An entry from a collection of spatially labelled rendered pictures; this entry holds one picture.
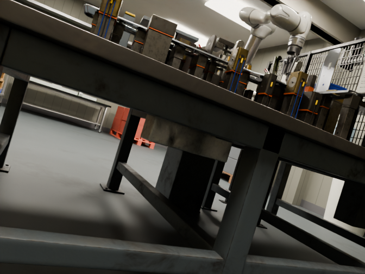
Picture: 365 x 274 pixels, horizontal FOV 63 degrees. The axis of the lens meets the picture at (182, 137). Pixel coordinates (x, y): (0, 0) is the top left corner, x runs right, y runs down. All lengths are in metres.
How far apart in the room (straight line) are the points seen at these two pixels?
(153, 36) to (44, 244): 0.98
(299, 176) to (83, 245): 4.62
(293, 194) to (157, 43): 4.18
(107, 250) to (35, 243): 0.17
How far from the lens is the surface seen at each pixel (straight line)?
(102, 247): 0.82
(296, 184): 5.21
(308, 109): 1.73
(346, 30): 5.52
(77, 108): 8.16
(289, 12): 1.89
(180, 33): 1.97
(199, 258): 0.94
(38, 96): 8.10
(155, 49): 1.42
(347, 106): 1.68
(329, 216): 4.33
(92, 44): 0.68
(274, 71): 2.07
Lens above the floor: 0.56
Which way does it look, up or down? 1 degrees down
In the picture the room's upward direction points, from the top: 17 degrees clockwise
